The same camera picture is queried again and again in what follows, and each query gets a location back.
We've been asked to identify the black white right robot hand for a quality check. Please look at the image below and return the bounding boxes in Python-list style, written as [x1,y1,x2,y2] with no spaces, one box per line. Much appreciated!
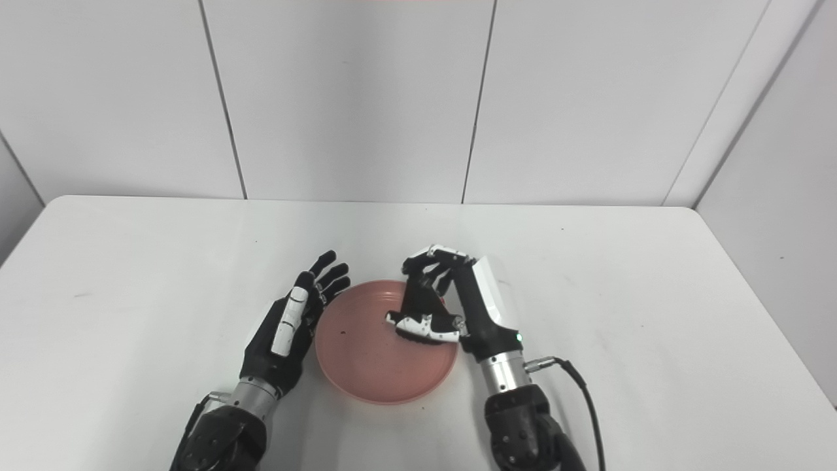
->
[386,244,526,362]

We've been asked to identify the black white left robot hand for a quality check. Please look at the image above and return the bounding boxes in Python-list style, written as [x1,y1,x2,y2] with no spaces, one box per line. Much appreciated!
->
[239,250,351,398]

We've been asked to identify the chocolate cake slice with fruit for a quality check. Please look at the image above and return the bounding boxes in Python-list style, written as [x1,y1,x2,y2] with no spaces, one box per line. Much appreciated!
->
[395,291,460,346]

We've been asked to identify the pink round plate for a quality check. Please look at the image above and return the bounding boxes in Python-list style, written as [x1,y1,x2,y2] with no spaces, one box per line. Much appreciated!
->
[315,280,460,405]

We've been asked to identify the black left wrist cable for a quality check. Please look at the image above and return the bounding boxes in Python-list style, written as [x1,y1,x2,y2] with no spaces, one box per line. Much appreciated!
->
[186,391,231,436]

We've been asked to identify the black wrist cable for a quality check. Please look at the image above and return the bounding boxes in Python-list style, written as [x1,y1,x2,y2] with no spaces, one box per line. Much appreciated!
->
[525,357,606,471]
[186,391,231,436]

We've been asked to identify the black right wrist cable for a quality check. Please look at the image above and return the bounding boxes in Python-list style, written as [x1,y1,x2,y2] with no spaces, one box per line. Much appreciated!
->
[525,357,606,471]

